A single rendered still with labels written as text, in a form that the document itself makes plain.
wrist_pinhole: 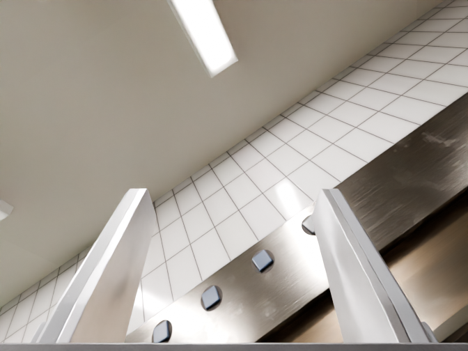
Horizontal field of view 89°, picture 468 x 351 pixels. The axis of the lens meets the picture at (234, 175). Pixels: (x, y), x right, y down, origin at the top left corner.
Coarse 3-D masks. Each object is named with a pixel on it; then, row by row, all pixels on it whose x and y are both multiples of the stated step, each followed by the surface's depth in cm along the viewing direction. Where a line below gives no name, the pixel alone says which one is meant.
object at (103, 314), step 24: (144, 192) 10; (120, 216) 9; (144, 216) 10; (96, 240) 8; (120, 240) 8; (144, 240) 10; (96, 264) 7; (120, 264) 8; (144, 264) 10; (72, 288) 6; (96, 288) 6; (120, 288) 8; (72, 312) 6; (96, 312) 6; (120, 312) 8; (48, 336) 6; (72, 336) 6; (96, 336) 6; (120, 336) 8
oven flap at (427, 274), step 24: (456, 216) 54; (408, 240) 56; (432, 240) 53; (456, 240) 50; (408, 264) 52; (432, 264) 49; (456, 264) 46; (408, 288) 48; (432, 288) 45; (456, 288) 43; (312, 312) 55; (432, 312) 42; (456, 312) 41; (288, 336) 53; (312, 336) 50; (336, 336) 48; (456, 336) 38
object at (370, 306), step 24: (336, 192) 10; (312, 216) 11; (336, 216) 9; (336, 240) 9; (360, 240) 8; (336, 264) 9; (360, 264) 7; (384, 264) 7; (336, 288) 9; (360, 288) 7; (384, 288) 6; (336, 312) 9; (360, 312) 7; (384, 312) 6; (408, 312) 6; (360, 336) 7; (384, 336) 6; (408, 336) 6; (432, 336) 6
